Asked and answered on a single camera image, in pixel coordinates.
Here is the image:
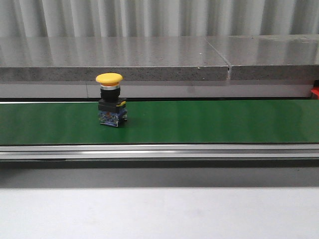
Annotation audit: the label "grey stone slab left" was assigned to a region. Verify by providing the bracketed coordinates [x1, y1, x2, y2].
[0, 37, 228, 82]

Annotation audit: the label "grey stone slab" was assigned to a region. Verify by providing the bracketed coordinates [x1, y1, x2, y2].
[206, 34, 319, 84]
[0, 37, 228, 82]

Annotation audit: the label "green conveyor belt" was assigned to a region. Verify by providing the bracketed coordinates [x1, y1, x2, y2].
[0, 100, 319, 145]

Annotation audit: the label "grey stone slab right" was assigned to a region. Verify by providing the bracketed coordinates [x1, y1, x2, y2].
[206, 34, 319, 84]

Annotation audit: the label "white base panel under slabs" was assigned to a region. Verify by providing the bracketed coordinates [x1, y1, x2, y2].
[0, 80, 314, 99]

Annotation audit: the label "aluminium conveyor side rail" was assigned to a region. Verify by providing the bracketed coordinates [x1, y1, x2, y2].
[0, 143, 319, 162]

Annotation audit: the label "white corrugated wall panel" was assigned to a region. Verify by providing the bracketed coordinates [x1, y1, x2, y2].
[0, 0, 319, 37]

